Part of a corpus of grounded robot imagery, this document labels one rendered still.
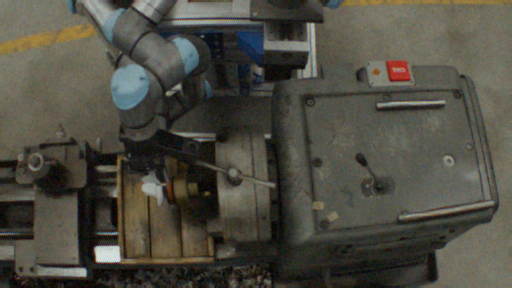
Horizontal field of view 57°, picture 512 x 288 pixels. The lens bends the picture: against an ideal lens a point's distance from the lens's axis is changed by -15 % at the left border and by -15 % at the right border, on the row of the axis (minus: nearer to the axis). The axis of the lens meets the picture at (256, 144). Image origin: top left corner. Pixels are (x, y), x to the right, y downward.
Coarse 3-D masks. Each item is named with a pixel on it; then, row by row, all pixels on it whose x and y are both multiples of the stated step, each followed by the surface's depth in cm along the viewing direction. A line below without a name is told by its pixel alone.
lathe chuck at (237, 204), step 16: (224, 128) 145; (240, 128) 144; (224, 144) 137; (240, 144) 137; (224, 160) 134; (240, 160) 134; (224, 176) 133; (224, 192) 133; (240, 192) 133; (224, 208) 133; (240, 208) 134; (224, 224) 135; (240, 224) 136; (256, 224) 136; (240, 240) 142; (256, 240) 143
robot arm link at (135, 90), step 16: (112, 80) 96; (128, 80) 96; (144, 80) 96; (112, 96) 97; (128, 96) 95; (144, 96) 97; (160, 96) 102; (128, 112) 99; (144, 112) 100; (128, 128) 103
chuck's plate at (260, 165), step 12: (252, 132) 141; (264, 132) 141; (252, 144) 137; (264, 144) 137; (264, 156) 135; (264, 168) 134; (264, 192) 133; (264, 204) 134; (264, 216) 135; (264, 228) 137
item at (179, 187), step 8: (176, 176) 147; (184, 176) 146; (168, 184) 145; (176, 184) 145; (184, 184) 144; (192, 184) 146; (200, 184) 151; (168, 192) 145; (176, 192) 144; (184, 192) 144; (192, 192) 145; (200, 192) 150; (168, 200) 146; (176, 200) 146; (184, 200) 145
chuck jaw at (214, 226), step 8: (192, 200) 145; (200, 200) 145; (208, 200) 145; (216, 200) 145; (192, 208) 145; (200, 208) 144; (208, 208) 144; (216, 208) 144; (200, 216) 143; (208, 216) 143; (216, 216) 143; (208, 224) 142; (216, 224) 142; (208, 232) 141; (216, 232) 141; (232, 240) 144
